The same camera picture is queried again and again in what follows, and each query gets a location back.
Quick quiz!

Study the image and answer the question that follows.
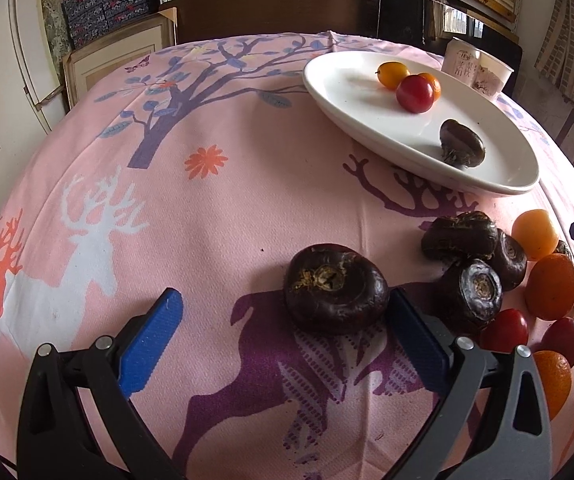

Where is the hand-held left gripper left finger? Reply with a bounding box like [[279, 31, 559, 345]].
[[16, 287, 188, 480]]

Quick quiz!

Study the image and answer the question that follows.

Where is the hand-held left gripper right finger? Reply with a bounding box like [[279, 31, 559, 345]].
[[389, 287, 554, 480]]

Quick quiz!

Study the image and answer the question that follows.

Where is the small orange kumquat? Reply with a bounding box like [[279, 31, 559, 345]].
[[511, 209, 560, 262]]

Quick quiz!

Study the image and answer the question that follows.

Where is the large dark water chestnut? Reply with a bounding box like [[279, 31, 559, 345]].
[[283, 243, 391, 336]]

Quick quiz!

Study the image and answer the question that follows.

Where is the orange cherry tomato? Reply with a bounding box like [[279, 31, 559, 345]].
[[418, 73, 442, 102]]

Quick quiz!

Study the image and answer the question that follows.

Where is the white oval plate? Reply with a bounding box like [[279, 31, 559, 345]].
[[302, 51, 540, 197]]

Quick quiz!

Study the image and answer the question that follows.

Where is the yellow cherry tomato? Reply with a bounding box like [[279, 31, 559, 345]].
[[377, 61, 411, 91]]

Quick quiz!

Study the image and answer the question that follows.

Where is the pink deer print tablecloth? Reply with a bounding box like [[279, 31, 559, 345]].
[[0, 31, 574, 480]]

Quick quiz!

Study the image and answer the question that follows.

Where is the white framed panel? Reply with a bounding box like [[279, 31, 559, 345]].
[[62, 12, 178, 111]]

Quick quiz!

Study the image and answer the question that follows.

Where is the black chair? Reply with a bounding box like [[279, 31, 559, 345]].
[[377, 0, 440, 46]]

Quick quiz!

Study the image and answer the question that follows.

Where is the white door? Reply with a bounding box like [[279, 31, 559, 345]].
[[10, 0, 65, 133]]

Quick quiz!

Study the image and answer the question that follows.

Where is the stack of blue patterned boxes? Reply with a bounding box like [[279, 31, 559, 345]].
[[60, 0, 160, 51]]

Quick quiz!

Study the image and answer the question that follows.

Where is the dark brown wooden panel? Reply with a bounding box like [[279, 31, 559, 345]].
[[158, 0, 383, 46]]

